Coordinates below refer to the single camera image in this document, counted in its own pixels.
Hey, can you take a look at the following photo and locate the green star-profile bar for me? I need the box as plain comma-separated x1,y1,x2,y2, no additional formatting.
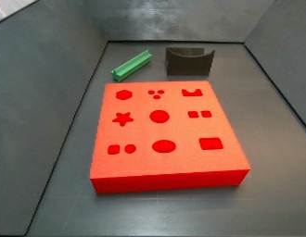
111,50,152,82

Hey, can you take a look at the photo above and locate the red foam shape board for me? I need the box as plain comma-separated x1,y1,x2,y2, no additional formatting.
91,81,251,193

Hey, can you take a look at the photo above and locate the black curved fixture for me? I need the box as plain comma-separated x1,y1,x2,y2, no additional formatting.
165,47,215,76

